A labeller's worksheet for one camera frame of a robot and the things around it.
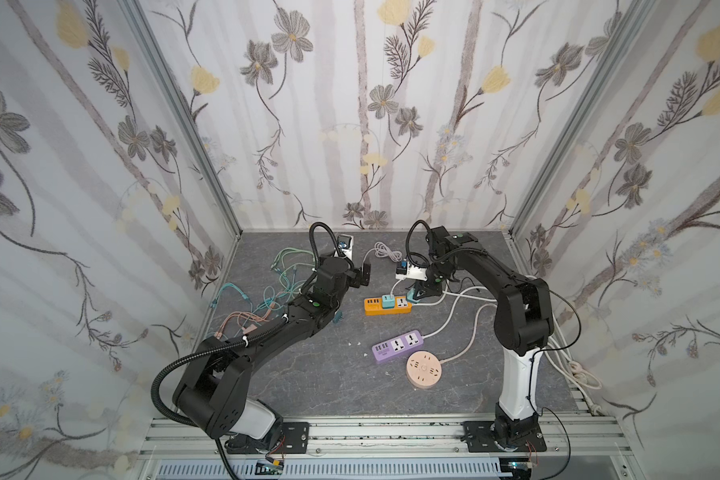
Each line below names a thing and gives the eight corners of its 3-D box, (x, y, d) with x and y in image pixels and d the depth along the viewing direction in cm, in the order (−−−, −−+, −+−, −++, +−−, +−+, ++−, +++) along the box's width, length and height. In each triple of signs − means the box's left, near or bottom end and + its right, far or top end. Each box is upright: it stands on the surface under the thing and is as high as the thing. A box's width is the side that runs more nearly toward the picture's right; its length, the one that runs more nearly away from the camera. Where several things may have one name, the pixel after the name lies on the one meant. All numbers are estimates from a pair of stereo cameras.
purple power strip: (375, 362, 89) (376, 358, 86) (371, 350, 91) (371, 346, 89) (423, 344, 93) (424, 339, 90) (417, 333, 95) (418, 328, 92)
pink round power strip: (407, 388, 84) (408, 385, 81) (404, 354, 90) (405, 351, 88) (443, 388, 84) (445, 385, 82) (437, 354, 90) (439, 351, 88)
